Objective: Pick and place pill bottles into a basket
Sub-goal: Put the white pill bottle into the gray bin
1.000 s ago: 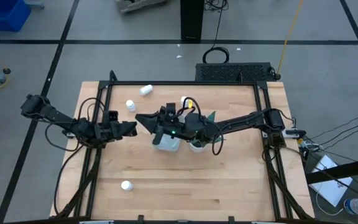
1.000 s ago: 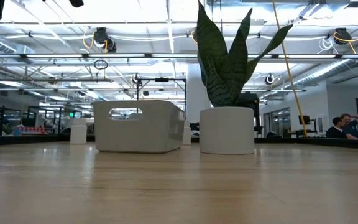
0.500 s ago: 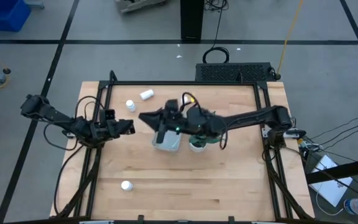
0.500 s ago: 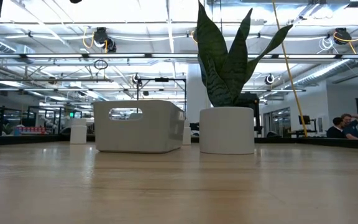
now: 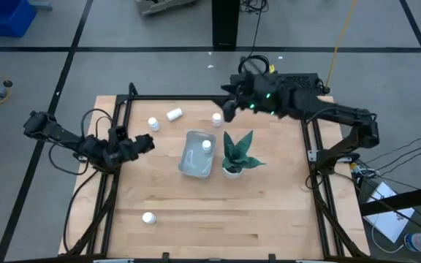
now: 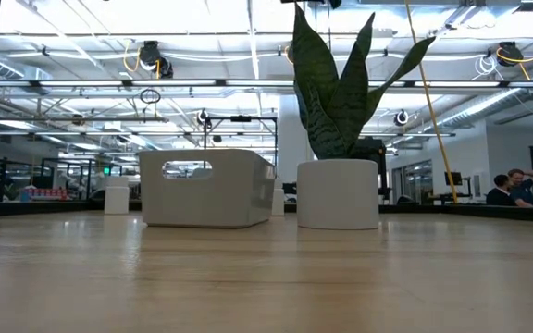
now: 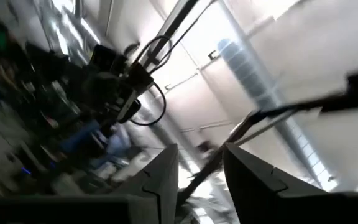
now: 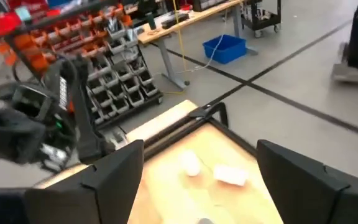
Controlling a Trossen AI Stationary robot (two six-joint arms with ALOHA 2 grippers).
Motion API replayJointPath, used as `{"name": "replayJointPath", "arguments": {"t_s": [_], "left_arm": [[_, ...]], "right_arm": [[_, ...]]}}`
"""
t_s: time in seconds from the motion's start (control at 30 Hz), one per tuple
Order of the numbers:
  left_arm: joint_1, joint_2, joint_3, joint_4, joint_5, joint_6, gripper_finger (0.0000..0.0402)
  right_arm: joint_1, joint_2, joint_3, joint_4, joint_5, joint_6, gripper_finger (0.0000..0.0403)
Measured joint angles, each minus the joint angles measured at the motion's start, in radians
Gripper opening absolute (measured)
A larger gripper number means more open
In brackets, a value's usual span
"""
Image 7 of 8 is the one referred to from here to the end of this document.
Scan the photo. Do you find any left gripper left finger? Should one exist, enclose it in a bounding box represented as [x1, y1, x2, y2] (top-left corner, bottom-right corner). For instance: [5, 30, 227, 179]
[112, 142, 180, 224]

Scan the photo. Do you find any black aluminium frame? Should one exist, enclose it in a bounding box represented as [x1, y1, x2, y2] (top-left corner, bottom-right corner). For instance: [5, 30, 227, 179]
[129, 0, 358, 206]

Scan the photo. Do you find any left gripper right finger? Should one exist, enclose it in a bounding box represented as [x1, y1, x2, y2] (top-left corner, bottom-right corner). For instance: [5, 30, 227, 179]
[223, 142, 329, 224]

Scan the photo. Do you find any silver ventilation duct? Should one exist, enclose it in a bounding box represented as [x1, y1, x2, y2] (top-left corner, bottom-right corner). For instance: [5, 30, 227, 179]
[218, 37, 338, 191]

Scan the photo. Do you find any black overhead camera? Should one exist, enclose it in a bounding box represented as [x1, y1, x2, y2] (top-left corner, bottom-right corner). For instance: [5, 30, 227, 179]
[104, 62, 155, 124]

